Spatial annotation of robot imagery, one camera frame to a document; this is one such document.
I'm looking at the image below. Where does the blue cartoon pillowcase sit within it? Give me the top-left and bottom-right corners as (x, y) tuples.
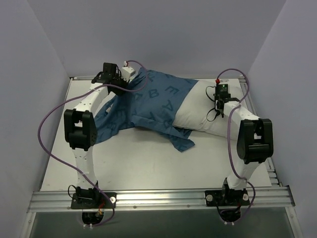
(95, 69), (197, 152)

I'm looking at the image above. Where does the white pillow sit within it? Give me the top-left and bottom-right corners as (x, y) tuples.
(172, 79), (246, 139)

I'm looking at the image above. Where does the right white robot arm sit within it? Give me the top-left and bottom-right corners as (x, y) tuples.
(214, 79), (273, 205)

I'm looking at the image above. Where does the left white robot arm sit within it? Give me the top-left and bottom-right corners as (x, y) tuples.
(64, 62), (135, 208)

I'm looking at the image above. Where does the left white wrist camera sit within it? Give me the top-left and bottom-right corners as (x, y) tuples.
(121, 66), (136, 82)

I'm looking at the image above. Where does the aluminium back rail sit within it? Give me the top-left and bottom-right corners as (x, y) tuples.
(70, 75), (245, 81)

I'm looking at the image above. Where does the aluminium rail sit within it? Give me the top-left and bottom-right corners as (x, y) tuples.
(239, 75), (283, 186)
(70, 75), (245, 81)
(28, 186), (295, 212)

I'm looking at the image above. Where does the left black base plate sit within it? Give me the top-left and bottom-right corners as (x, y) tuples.
(70, 189), (117, 210)

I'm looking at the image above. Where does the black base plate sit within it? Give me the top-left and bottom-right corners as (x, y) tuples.
(205, 184), (250, 207)
(70, 189), (117, 210)

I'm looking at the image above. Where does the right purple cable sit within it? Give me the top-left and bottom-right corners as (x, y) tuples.
(215, 68), (256, 223)

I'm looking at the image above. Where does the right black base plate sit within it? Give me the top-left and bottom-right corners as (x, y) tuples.
(205, 184), (250, 207)

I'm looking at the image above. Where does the aluminium right side rail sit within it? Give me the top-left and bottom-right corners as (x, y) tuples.
(239, 75), (283, 186)

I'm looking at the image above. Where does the aluminium front rail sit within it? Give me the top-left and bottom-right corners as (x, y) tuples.
(28, 186), (295, 212)

